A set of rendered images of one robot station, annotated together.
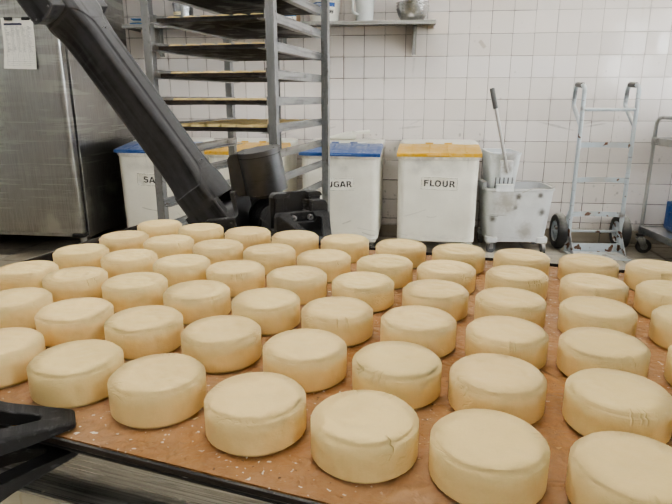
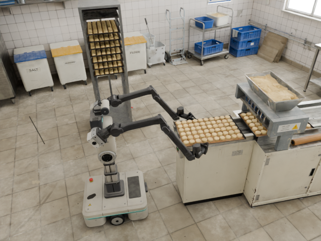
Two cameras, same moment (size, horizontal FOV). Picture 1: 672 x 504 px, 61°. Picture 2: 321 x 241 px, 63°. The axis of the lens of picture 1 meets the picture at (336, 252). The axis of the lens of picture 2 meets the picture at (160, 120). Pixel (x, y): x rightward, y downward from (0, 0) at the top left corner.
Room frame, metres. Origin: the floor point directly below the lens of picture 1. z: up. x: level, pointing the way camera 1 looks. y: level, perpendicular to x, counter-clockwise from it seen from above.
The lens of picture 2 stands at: (-1.17, 1.38, 2.45)
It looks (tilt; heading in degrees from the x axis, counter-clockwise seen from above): 35 degrees down; 332
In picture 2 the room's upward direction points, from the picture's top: 2 degrees counter-clockwise
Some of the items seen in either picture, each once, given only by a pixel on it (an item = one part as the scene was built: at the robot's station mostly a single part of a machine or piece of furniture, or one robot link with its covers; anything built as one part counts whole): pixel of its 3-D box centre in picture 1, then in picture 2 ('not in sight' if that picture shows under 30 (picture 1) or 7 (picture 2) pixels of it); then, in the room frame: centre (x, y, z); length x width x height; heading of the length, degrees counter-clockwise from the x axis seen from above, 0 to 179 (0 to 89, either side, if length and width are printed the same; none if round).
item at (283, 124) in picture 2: not in sight; (265, 113); (0.22, -0.53, 1.01); 0.72 x 0.33 x 0.34; 161
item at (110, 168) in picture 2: not in sight; (111, 174); (0.74, 0.94, 0.49); 0.11 x 0.11 x 0.40; 70
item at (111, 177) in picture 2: not in sight; (112, 182); (0.74, 0.94, 0.36); 0.13 x 0.13 x 0.40; 70
